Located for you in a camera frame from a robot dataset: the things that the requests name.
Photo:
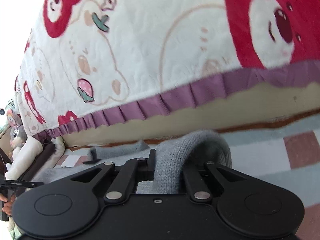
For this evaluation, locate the person's left hand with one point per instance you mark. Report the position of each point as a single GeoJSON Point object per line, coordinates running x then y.
{"type": "Point", "coordinates": [7, 207]}

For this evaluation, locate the grey plush rabbit toy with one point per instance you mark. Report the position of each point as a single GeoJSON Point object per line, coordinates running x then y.
{"type": "Point", "coordinates": [17, 132]}

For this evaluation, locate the white folded cloth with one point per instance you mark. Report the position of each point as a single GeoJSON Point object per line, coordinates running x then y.
{"type": "Point", "coordinates": [22, 160]}

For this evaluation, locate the bear print blanket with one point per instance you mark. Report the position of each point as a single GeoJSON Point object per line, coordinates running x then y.
{"type": "Point", "coordinates": [150, 42]}

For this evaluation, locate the dark brown folded cloth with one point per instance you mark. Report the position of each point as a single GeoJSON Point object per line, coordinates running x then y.
{"type": "Point", "coordinates": [37, 165]}

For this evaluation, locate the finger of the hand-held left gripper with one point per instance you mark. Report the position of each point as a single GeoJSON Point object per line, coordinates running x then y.
{"type": "Point", "coordinates": [22, 183]}

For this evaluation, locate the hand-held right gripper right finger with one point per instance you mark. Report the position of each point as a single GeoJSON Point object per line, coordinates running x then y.
{"type": "Point", "coordinates": [192, 182]}

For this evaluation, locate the beige bed base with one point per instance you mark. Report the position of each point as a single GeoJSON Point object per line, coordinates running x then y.
{"type": "Point", "coordinates": [200, 115]}

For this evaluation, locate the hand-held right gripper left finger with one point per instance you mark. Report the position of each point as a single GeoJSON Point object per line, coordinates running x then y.
{"type": "Point", "coordinates": [150, 167]}

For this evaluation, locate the cream folded cloth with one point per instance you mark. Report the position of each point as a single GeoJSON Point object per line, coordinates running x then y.
{"type": "Point", "coordinates": [53, 155]}

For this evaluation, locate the grey sweater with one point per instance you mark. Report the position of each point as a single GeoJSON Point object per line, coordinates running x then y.
{"type": "Point", "coordinates": [172, 160]}

